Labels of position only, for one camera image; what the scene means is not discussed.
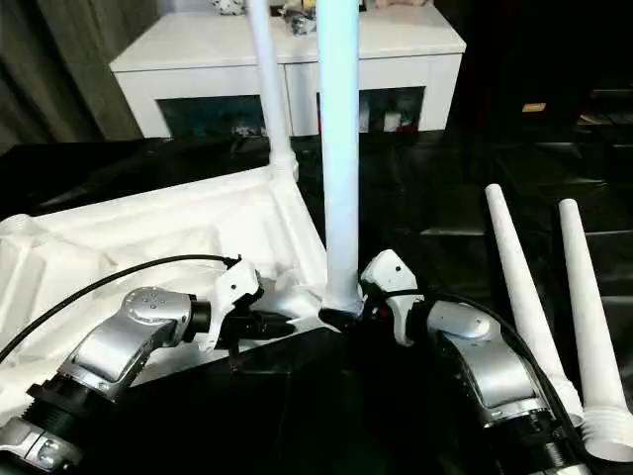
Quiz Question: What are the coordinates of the white plastic table leg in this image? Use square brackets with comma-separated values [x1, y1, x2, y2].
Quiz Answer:
[316, 0, 363, 312]
[246, 0, 299, 185]
[484, 183, 586, 428]
[558, 198, 633, 462]

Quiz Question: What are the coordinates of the white plastic table top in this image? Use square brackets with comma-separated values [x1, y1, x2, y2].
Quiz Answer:
[0, 165, 358, 415]

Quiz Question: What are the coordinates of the black mat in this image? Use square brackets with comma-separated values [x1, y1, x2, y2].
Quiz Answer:
[0, 131, 633, 475]

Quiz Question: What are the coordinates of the white cabinet with glass doors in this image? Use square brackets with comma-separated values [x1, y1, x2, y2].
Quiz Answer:
[109, 9, 468, 139]

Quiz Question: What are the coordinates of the black and white bundle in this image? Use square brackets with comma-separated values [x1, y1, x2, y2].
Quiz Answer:
[281, 4, 318, 37]

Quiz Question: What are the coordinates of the grey-green curtain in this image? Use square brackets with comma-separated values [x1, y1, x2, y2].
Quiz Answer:
[0, 0, 162, 154]

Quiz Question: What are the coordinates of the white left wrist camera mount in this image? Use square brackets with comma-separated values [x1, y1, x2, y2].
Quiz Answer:
[200, 257, 262, 353]

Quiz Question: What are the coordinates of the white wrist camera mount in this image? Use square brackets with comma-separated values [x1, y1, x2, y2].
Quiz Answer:
[200, 257, 262, 353]
[359, 249, 426, 346]

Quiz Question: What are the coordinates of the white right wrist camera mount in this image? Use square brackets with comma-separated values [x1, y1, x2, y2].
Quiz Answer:
[359, 249, 426, 346]

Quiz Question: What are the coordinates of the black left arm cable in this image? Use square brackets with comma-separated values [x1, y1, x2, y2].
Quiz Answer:
[0, 253, 242, 368]

